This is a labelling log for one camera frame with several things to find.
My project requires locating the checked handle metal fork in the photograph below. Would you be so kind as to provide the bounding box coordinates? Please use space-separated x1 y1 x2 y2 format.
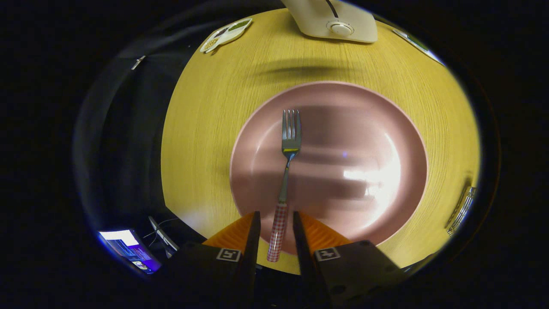
267 109 302 263

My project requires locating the white square coaster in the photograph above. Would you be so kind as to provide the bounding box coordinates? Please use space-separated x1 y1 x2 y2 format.
391 28 446 67

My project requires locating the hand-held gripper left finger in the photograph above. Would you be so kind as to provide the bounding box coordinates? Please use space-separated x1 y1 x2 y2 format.
172 210 262 309

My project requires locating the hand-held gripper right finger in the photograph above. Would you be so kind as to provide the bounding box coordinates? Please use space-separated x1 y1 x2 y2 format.
293 210 408 309

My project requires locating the lit computer monitor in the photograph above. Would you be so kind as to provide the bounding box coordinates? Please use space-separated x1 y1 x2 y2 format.
98 229 163 274

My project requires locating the white keyboard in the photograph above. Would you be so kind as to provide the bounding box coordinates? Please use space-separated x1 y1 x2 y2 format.
148 215 180 258

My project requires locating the white toaster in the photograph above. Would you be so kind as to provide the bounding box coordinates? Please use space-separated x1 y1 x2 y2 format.
281 0 379 43

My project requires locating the white divided condiment dish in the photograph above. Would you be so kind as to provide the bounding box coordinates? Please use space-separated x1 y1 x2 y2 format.
199 18 253 54

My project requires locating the pink round plate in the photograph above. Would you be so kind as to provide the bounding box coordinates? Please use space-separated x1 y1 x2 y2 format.
229 81 428 256

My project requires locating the black backdrop cloth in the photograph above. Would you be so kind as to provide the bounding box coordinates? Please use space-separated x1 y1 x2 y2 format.
72 0 284 258

